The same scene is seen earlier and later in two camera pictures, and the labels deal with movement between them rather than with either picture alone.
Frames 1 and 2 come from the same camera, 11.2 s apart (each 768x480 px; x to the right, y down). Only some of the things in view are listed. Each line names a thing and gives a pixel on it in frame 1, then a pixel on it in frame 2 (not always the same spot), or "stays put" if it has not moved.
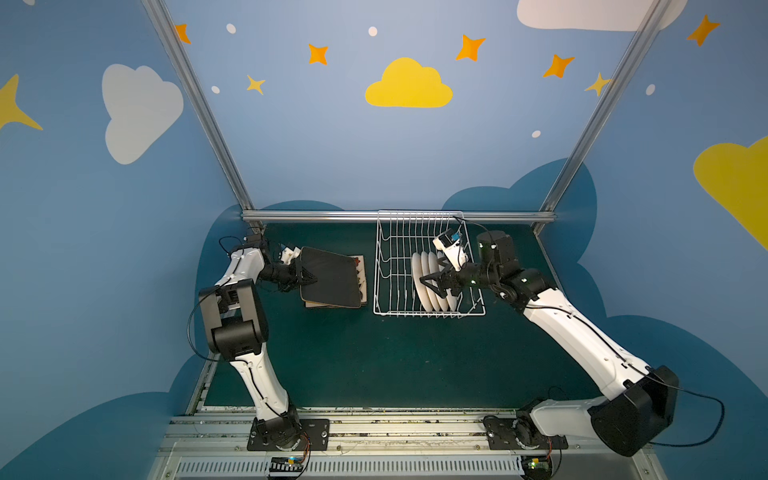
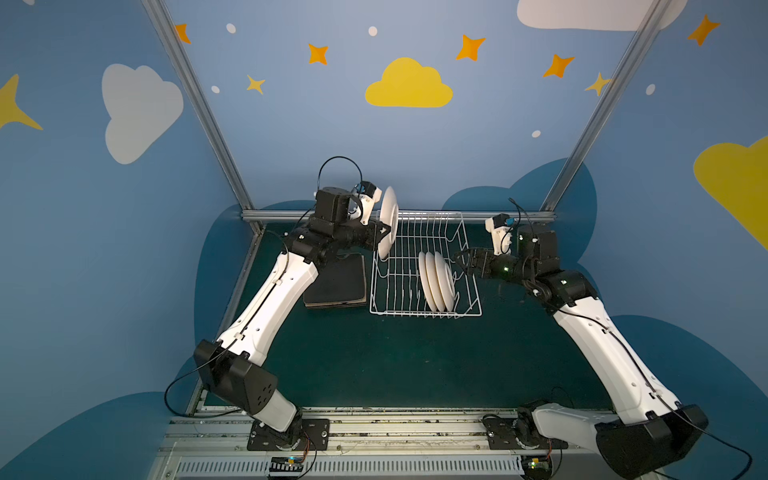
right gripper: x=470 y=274 to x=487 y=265
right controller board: x=536 y=467 stays put
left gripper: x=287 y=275 to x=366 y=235
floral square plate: x=321 y=305 stays put
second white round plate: x=431 y=295 stays put
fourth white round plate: x=442 y=267 stays put
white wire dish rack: x=399 y=235 stays put
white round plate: x=417 y=273 to x=389 y=213
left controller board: x=286 y=464 stays put
